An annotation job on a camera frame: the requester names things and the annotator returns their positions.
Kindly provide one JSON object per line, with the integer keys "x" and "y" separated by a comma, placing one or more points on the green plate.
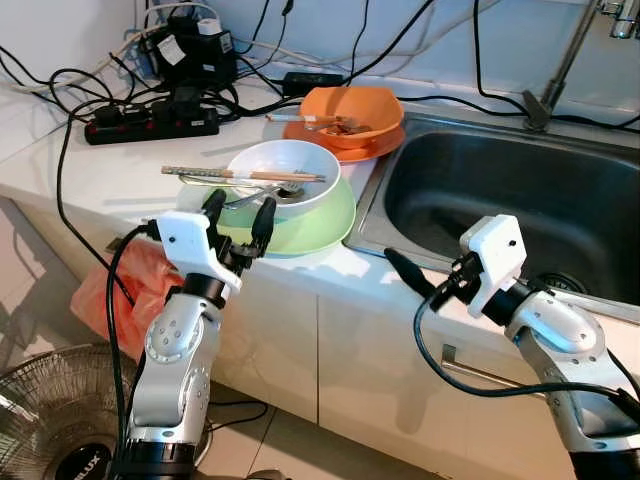
{"x": 320, "y": 232}

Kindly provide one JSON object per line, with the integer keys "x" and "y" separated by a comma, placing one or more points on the white bowl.
{"x": 290, "y": 155}

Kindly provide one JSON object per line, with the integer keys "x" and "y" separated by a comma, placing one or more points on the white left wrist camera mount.
{"x": 180, "y": 232}

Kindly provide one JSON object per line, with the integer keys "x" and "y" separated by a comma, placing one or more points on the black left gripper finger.
{"x": 214, "y": 210}
{"x": 264, "y": 225}

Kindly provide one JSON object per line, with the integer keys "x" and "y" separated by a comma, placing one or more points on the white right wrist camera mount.
{"x": 497, "y": 245}

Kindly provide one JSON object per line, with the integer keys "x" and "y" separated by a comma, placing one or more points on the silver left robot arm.
{"x": 170, "y": 360}

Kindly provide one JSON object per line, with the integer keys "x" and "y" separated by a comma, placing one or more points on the red plastic bag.
{"x": 100, "y": 300}

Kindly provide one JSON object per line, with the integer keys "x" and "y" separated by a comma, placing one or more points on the metal sink drain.
{"x": 565, "y": 283}

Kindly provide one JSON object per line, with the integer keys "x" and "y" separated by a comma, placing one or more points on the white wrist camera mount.
{"x": 180, "y": 232}
{"x": 497, "y": 245}

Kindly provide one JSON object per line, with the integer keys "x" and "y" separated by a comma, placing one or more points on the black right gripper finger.
{"x": 412, "y": 273}

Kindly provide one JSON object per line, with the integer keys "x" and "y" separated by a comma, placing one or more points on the plain white cabinet door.
{"x": 270, "y": 340}

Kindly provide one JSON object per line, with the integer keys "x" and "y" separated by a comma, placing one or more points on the metal faucet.
{"x": 565, "y": 65}

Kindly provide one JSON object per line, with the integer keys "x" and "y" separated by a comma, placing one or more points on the orange plate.
{"x": 385, "y": 148}

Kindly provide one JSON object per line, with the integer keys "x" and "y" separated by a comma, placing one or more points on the metal fork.
{"x": 245, "y": 197}

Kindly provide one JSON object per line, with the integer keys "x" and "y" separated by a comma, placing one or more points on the metal cage floor fan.
{"x": 50, "y": 410}

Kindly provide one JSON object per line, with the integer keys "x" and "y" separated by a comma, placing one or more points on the black charger box white label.
{"x": 195, "y": 60}

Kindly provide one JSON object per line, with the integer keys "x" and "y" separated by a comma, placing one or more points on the stainless steel sink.
{"x": 480, "y": 200}

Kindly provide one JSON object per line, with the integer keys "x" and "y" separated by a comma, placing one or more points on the orange bowl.
{"x": 375, "y": 110}

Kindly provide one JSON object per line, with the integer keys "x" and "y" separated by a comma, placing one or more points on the black power brick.
{"x": 315, "y": 82}

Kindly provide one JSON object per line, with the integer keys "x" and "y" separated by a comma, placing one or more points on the black power strip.
{"x": 150, "y": 125}

